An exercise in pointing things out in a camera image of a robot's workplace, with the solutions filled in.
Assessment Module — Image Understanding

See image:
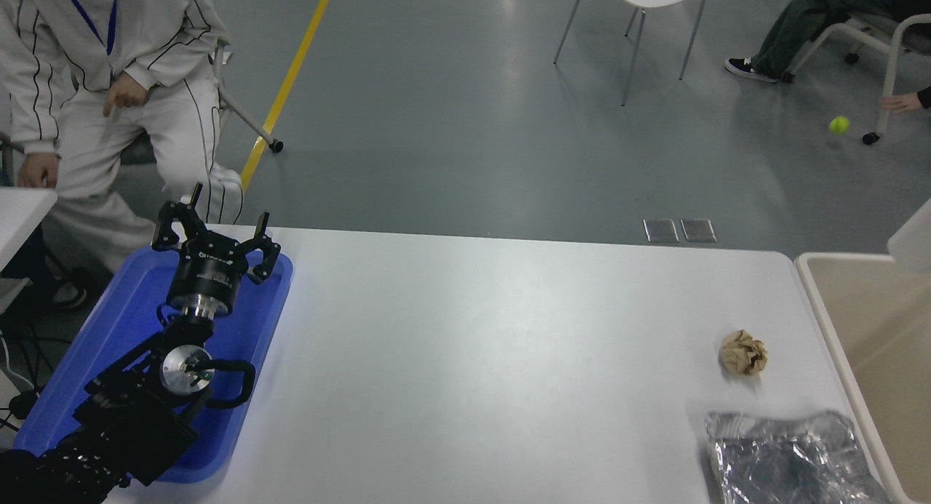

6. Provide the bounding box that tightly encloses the black floor cable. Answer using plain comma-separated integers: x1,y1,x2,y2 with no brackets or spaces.
0,329,44,426

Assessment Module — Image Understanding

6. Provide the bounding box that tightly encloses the white armchair with castors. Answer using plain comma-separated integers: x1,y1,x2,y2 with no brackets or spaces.
782,13,931,145

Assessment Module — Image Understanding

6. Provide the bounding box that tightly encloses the person's right hand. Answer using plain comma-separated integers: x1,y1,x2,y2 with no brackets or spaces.
16,153,60,190

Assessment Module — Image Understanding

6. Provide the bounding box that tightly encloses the person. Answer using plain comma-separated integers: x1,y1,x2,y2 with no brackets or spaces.
724,0,931,114
0,0,244,308

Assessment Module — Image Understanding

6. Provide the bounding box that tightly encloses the large pale bin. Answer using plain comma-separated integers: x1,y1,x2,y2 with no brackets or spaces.
795,253,931,504

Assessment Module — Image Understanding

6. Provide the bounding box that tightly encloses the blue plastic tray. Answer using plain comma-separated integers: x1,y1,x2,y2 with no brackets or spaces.
13,244,295,484

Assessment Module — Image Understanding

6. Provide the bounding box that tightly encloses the white chair with castors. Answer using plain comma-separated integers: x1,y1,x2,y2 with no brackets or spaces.
211,42,284,153

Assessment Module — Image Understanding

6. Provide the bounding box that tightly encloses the white side table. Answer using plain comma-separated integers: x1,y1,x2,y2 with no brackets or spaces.
0,188,59,268

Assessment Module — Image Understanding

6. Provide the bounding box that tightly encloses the person's left hand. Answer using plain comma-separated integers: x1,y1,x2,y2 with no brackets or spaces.
879,92,923,114
102,73,148,118

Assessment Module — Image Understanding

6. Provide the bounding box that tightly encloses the crumpled tan paper ball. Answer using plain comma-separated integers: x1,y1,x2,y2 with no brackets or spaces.
719,330,769,377

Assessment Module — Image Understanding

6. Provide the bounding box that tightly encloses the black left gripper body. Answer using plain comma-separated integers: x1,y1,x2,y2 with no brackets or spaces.
167,242,244,307

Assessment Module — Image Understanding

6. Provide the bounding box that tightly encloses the crumpled silver foil tray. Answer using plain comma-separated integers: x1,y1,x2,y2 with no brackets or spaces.
706,409,895,504

